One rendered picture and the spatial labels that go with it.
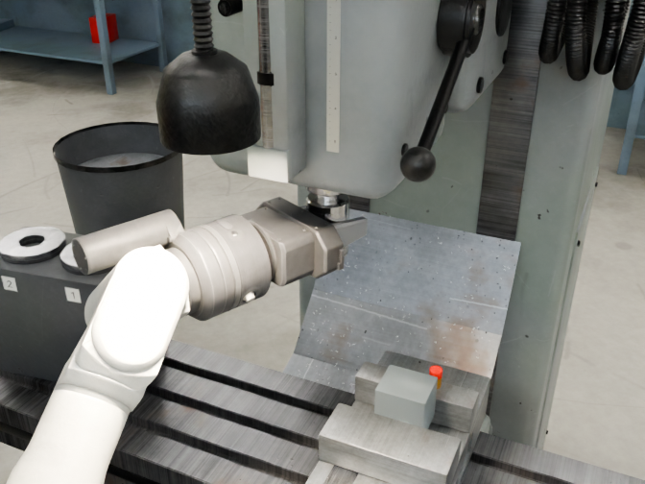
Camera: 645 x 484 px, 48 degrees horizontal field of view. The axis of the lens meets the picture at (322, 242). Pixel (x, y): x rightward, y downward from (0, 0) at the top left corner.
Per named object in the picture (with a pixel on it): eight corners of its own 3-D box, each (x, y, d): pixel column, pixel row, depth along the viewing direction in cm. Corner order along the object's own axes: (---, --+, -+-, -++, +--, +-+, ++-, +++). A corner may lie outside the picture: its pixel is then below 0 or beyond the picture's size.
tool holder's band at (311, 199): (317, 218, 75) (317, 209, 75) (298, 200, 79) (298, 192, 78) (357, 209, 77) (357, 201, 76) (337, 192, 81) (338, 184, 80)
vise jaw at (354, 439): (444, 502, 78) (447, 475, 76) (318, 460, 83) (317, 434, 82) (458, 464, 83) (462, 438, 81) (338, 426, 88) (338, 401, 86)
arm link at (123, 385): (202, 264, 64) (145, 410, 57) (169, 290, 71) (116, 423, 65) (133, 231, 61) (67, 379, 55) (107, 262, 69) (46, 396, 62)
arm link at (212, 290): (250, 298, 66) (136, 346, 60) (207, 324, 75) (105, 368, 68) (198, 187, 67) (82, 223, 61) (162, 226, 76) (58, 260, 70)
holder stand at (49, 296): (129, 399, 103) (108, 279, 93) (-2, 371, 109) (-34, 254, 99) (168, 349, 113) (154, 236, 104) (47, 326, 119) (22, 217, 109)
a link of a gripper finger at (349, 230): (362, 237, 80) (319, 254, 76) (363, 210, 78) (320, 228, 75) (371, 242, 79) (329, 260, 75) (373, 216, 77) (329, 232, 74)
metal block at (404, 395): (421, 444, 84) (424, 403, 81) (372, 428, 86) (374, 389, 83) (434, 415, 88) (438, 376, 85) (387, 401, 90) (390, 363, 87)
